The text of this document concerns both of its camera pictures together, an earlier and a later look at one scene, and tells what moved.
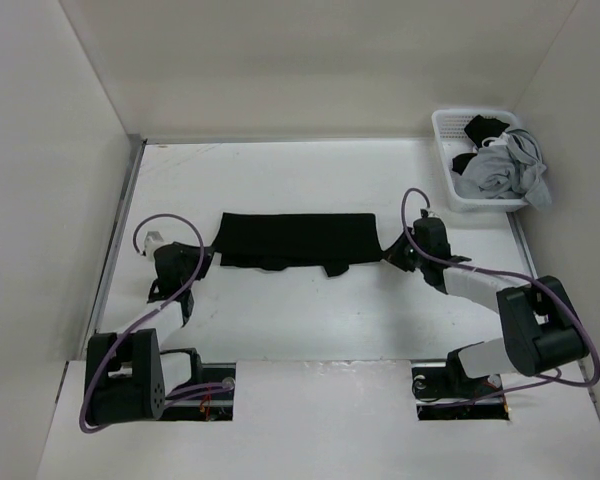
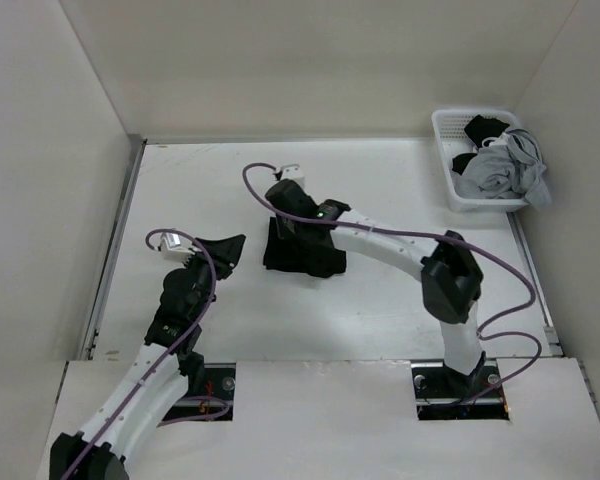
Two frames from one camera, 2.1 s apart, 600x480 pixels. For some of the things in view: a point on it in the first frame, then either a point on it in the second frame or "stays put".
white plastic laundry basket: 451,138 stays put
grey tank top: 512,168 stays put
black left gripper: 208,258 to 224,254
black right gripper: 394,255 to 286,232
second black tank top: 478,129 stays put
